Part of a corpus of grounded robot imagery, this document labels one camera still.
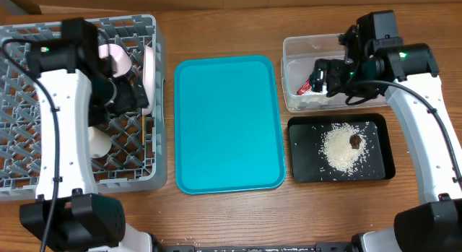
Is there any brown food scrap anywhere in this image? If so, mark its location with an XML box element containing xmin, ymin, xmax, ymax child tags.
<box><xmin>349</xmin><ymin>134</ymin><xmax>362</xmax><ymax>149</ymax></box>

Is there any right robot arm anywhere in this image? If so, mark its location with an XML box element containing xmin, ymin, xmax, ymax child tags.
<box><xmin>308</xmin><ymin>10</ymin><xmax>461</xmax><ymax>252</ymax></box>

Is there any large white round plate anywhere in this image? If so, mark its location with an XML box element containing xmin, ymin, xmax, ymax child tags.
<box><xmin>141</xmin><ymin>46</ymin><xmax>155</xmax><ymax>116</ymax></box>

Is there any black waste tray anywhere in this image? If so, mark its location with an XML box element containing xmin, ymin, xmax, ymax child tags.
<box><xmin>288</xmin><ymin>113</ymin><xmax>396</xmax><ymax>183</ymax></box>

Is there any white tissue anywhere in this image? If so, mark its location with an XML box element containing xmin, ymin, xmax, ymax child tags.
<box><xmin>302</xmin><ymin>90</ymin><xmax>329</xmax><ymax>105</ymax></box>

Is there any pile of white rice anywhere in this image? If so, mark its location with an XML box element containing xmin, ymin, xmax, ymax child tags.
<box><xmin>312</xmin><ymin>122</ymin><xmax>370</xmax><ymax>181</ymax></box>

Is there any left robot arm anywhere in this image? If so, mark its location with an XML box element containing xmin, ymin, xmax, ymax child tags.
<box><xmin>19</xmin><ymin>18</ymin><xmax>155</xmax><ymax>251</ymax></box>

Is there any red snack wrapper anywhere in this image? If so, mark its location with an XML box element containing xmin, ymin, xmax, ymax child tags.
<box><xmin>297</xmin><ymin>79</ymin><xmax>312</xmax><ymax>95</ymax></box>

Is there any teal plastic serving tray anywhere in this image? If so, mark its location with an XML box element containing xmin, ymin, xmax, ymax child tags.
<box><xmin>174</xmin><ymin>55</ymin><xmax>286</xmax><ymax>195</ymax></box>

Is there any small white bowl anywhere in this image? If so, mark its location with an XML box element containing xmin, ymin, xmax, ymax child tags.
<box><xmin>98</xmin><ymin>43</ymin><xmax>132</xmax><ymax>78</ymax></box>

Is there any wooden chopstick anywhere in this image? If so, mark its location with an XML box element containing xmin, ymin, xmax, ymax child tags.
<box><xmin>141</xmin><ymin>115</ymin><xmax>146</xmax><ymax>145</ymax></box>

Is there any clear plastic waste bin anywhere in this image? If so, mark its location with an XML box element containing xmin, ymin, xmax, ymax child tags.
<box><xmin>280</xmin><ymin>32</ymin><xmax>389</xmax><ymax>113</ymax></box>

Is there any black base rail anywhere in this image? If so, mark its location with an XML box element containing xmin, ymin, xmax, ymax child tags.
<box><xmin>159</xmin><ymin>242</ymin><xmax>360</xmax><ymax>252</ymax></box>

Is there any white cup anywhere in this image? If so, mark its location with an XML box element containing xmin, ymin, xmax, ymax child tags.
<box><xmin>87</xmin><ymin>126</ymin><xmax>112</xmax><ymax>159</ymax></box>

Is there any grey plastic dish rack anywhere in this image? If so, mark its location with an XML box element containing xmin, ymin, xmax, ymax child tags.
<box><xmin>1</xmin><ymin>14</ymin><xmax>167</xmax><ymax>201</ymax></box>

